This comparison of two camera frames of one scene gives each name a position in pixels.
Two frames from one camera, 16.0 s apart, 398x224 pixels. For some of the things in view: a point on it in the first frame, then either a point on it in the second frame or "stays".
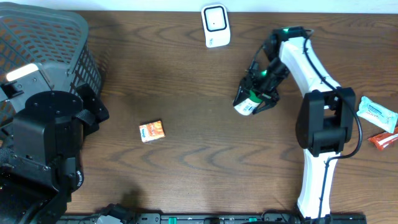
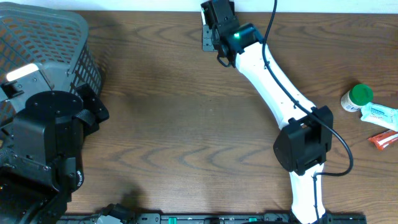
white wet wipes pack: [378, 114] stays
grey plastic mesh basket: [32, 35] stays
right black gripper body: [269, 78] to [209, 38]
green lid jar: [248, 106] to [355, 98]
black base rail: [212, 218] stays
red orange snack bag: [384, 139] stays
